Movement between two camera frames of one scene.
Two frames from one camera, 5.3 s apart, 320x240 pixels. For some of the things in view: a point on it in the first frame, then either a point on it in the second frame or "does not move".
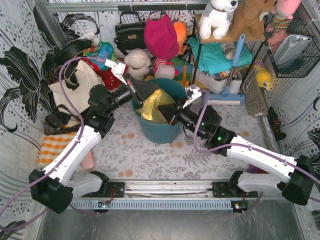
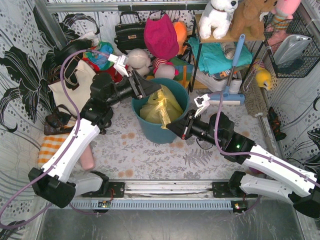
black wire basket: (293, 49) does not move
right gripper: (175, 112) -> (187, 128)
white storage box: (216, 85) does not move
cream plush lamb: (138, 61) does not move
